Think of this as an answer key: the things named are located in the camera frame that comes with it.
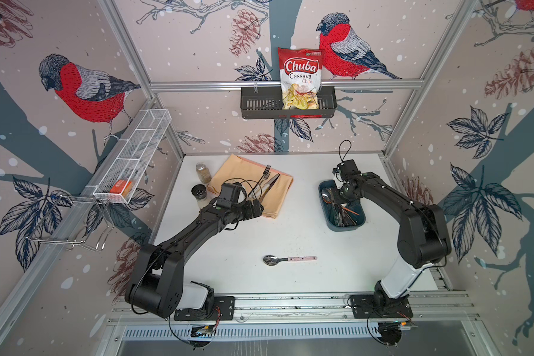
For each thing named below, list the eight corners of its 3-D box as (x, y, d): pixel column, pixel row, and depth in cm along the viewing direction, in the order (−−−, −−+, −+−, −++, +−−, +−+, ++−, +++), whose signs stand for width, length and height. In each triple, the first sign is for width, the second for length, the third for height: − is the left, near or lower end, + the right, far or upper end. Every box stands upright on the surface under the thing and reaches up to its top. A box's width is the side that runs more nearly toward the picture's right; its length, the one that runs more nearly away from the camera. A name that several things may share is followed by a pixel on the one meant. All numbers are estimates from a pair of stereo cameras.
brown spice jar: (200, 183, 111) (194, 170, 103) (202, 174, 114) (197, 162, 106) (210, 183, 111) (205, 170, 103) (212, 174, 114) (207, 162, 106)
